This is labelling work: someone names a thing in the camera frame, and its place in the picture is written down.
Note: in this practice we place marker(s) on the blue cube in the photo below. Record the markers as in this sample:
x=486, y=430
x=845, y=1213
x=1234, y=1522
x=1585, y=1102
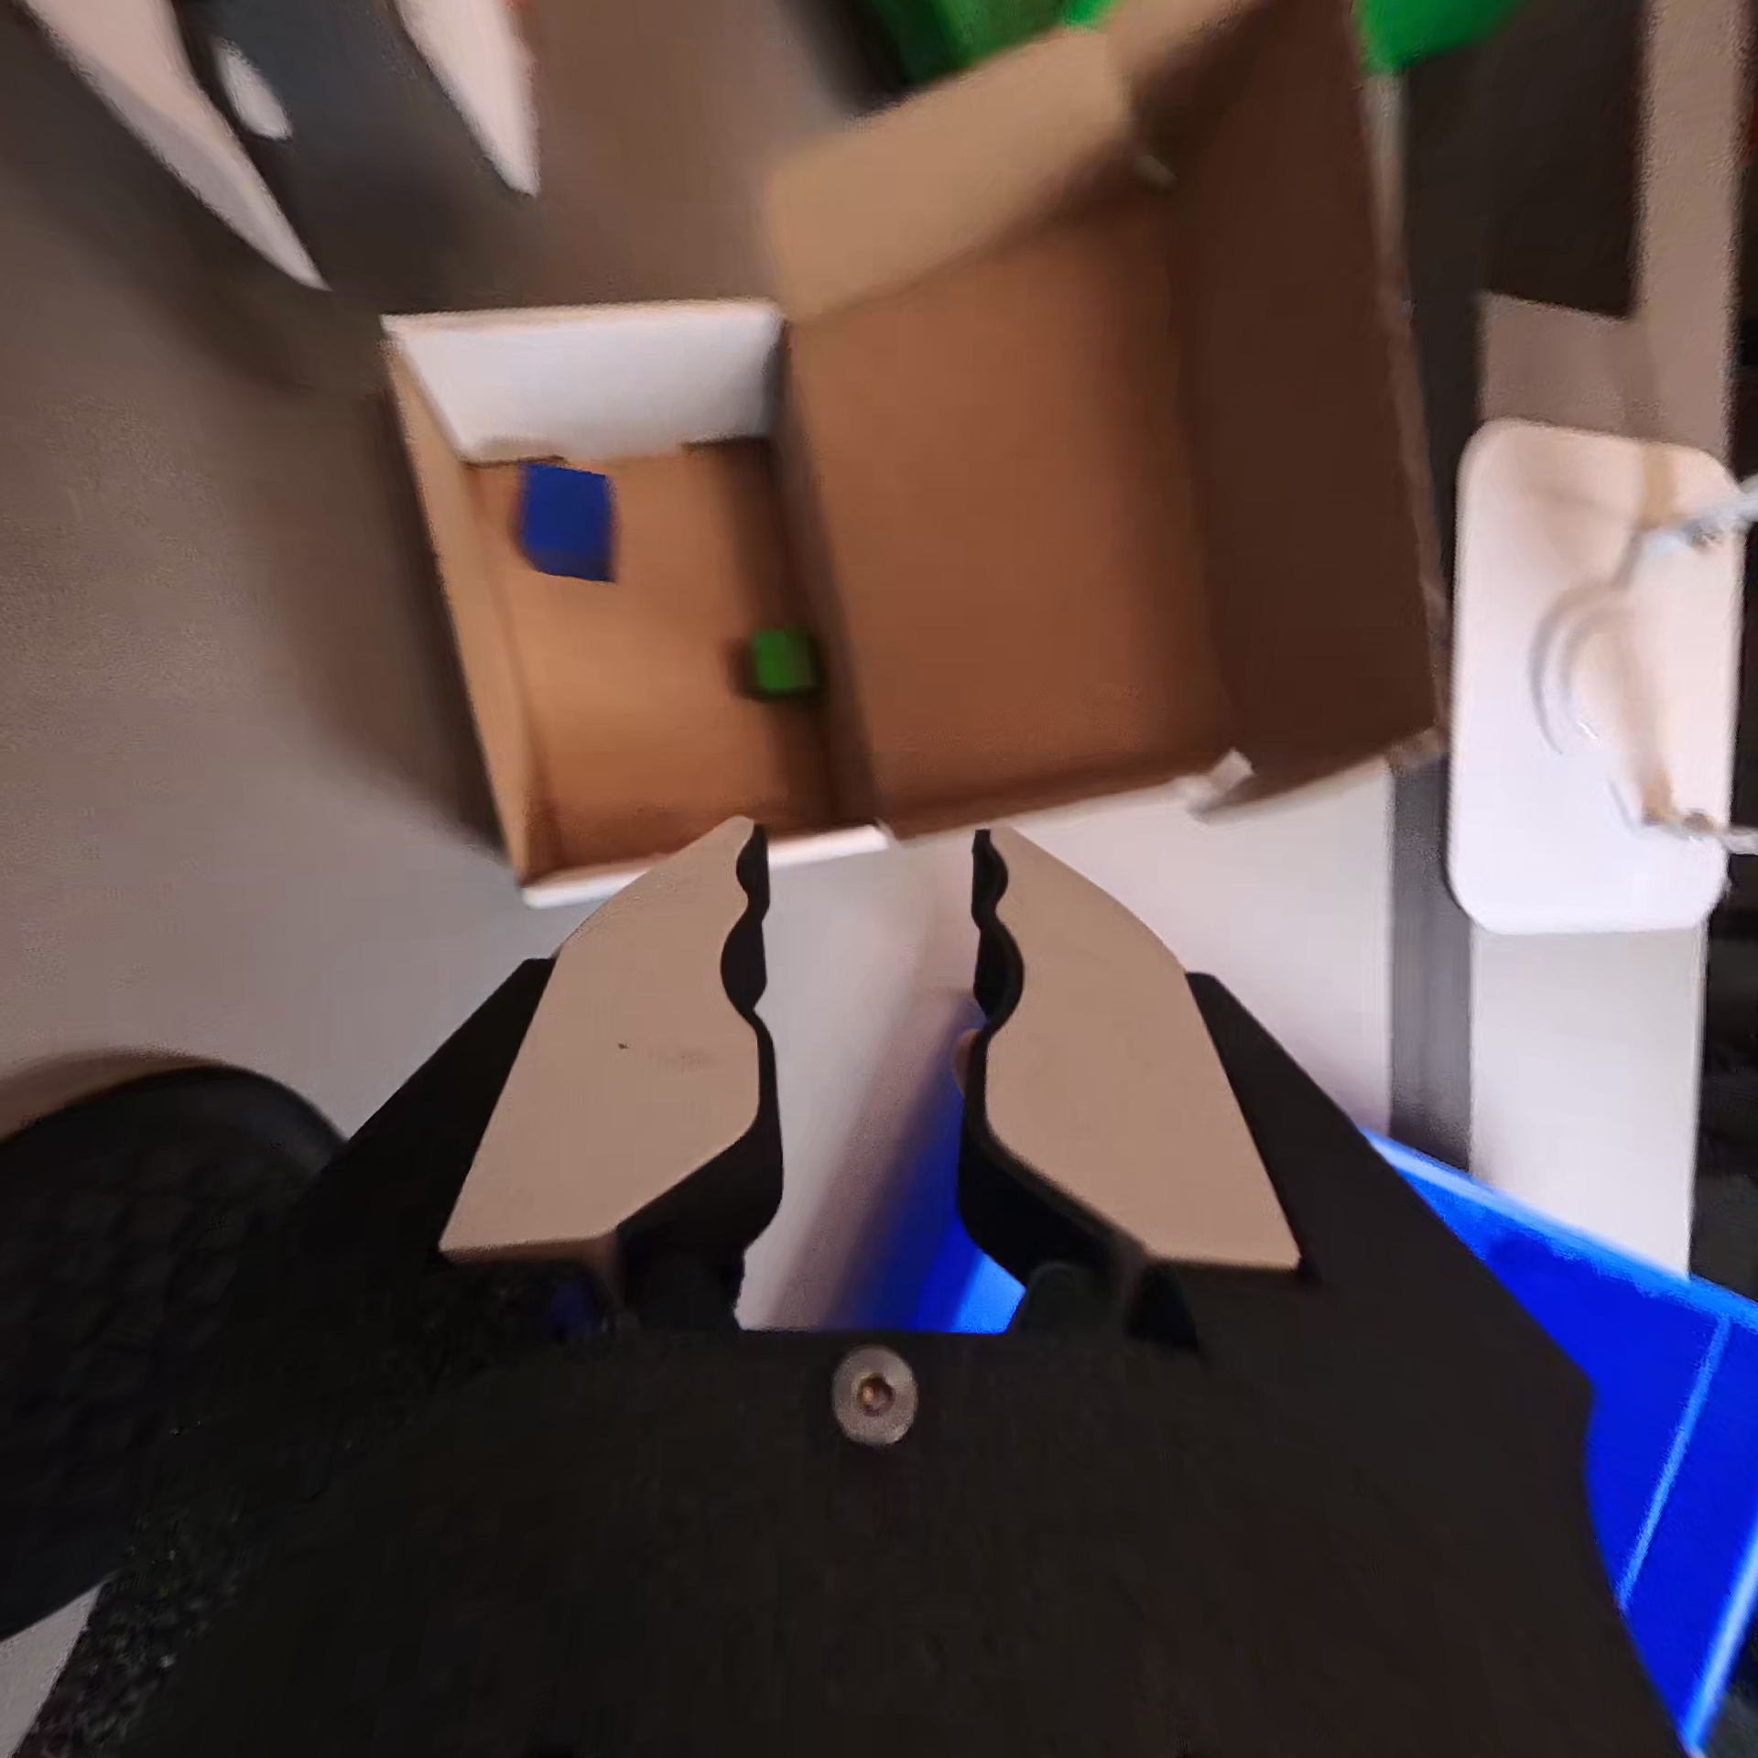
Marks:
x=567, y=521

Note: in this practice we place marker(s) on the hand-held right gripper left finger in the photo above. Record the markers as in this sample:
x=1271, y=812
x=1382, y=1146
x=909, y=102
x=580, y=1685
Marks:
x=618, y=1086

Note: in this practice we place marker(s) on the black textured chair armrest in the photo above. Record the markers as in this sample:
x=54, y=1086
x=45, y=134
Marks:
x=139, y=1304

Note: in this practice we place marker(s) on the white cardboard box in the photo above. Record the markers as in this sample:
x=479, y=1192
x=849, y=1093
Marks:
x=1003, y=521

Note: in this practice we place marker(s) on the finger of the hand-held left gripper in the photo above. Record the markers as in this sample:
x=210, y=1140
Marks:
x=473, y=71
x=166, y=125

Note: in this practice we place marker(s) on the white rounded flat plate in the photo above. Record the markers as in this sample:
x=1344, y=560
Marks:
x=1539, y=769

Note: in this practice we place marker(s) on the grey desk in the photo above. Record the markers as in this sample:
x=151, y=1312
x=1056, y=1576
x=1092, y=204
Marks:
x=207, y=618

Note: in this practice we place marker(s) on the green plastic bin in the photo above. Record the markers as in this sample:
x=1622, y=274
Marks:
x=962, y=28

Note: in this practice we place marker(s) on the blue plastic bin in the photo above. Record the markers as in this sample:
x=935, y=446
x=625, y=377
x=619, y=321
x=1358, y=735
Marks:
x=1649, y=1375

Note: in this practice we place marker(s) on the green cube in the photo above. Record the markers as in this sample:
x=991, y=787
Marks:
x=784, y=667

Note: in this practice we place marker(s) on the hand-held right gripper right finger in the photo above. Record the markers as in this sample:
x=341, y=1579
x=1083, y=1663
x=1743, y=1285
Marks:
x=1113, y=1098

